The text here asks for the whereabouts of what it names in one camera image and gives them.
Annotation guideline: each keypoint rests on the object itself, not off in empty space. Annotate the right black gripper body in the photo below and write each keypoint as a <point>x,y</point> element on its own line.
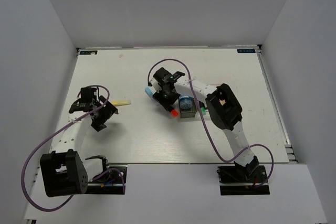
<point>165,98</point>

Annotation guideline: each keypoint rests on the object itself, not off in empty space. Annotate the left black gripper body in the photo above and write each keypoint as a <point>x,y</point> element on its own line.
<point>104,113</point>

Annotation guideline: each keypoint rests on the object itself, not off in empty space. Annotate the yellow glue stick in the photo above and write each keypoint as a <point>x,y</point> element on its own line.
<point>120,103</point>

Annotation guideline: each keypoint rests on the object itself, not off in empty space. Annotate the blue cleaning gel jar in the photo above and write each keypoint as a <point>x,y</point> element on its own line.
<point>185,102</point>

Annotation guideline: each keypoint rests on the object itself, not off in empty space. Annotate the orange highlighter marker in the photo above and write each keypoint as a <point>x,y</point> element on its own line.
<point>174,113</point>

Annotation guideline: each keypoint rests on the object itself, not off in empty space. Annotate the green highlighter marker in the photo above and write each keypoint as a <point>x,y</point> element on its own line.
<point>203,110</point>

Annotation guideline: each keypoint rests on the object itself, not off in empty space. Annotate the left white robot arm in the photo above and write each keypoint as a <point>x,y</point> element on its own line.
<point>63,170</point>

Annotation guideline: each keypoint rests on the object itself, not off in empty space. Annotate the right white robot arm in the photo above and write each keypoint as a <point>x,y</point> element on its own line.
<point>223,108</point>

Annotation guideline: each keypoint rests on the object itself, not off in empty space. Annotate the grey transparent tray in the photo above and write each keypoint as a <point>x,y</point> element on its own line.
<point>188,114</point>

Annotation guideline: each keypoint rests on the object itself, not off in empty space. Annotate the left corner label sticker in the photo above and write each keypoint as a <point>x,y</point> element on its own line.
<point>88,52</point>

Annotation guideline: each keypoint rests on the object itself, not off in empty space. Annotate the corner label sticker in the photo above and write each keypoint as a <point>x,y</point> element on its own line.
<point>246,51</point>
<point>88,52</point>

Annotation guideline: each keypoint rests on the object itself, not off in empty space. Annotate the right corner label sticker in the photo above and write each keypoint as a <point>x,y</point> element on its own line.
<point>246,51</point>

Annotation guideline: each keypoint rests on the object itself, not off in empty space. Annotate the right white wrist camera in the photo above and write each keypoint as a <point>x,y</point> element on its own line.
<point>154,86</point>

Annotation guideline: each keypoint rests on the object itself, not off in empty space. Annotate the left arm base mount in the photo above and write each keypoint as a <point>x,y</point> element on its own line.
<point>112,183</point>

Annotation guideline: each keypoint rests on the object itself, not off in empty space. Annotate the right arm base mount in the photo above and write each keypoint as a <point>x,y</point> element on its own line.
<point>231,183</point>

